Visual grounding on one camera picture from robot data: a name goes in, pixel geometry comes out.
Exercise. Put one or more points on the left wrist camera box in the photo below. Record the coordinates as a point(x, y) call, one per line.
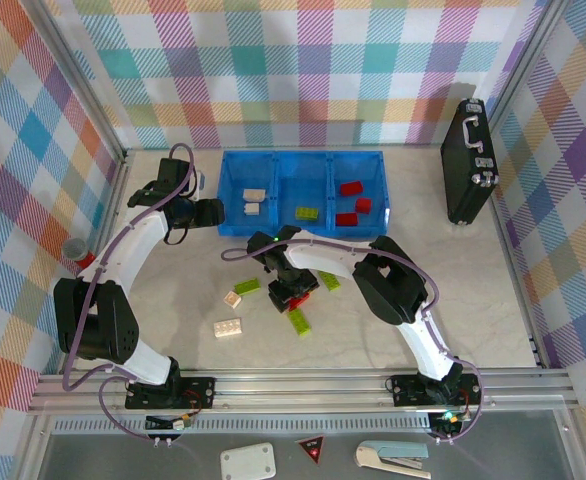
point(199, 184)

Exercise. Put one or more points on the small white lego brick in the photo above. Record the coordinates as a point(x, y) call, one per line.
point(251, 209)
point(232, 299)

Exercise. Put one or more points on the red triangle sign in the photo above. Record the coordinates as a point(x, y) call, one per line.
point(312, 446)

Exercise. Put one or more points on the aluminium mounting rail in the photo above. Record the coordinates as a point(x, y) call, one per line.
point(298, 395)

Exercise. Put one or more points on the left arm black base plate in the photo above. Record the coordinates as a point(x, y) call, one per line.
point(198, 392)

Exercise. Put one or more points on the small power connector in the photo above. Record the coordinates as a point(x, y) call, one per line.
point(173, 424)
point(448, 419)

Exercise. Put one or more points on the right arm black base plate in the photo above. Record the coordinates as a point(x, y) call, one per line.
point(405, 390)

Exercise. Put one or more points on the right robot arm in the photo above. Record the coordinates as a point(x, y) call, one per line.
point(333, 255)

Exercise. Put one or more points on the black briefcase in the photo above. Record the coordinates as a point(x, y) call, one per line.
point(465, 170)

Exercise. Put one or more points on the perforated metal strip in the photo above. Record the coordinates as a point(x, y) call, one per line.
point(273, 425)

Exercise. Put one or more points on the light blue stapler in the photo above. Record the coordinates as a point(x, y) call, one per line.
point(393, 454)

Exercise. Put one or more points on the green lego brick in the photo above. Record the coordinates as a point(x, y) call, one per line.
point(330, 282)
point(299, 322)
point(247, 285)
point(306, 214)

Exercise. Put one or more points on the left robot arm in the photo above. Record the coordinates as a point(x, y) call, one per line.
point(123, 245)

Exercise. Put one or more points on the red microphone with grey head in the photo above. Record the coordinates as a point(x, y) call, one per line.
point(75, 248)

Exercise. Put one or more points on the aluminium frame post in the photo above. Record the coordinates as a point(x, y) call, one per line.
point(84, 85)
point(528, 50)

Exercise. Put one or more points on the white rectangular plate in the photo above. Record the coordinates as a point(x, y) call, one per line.
point(248, 460)

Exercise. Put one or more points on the blue three-compartment bin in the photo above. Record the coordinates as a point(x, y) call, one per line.
point(293, 190)

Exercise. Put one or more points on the red lego brick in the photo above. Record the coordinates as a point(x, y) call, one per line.
point(346, 219)
point(351, 188)
point(299, 303)
point(363, 204)

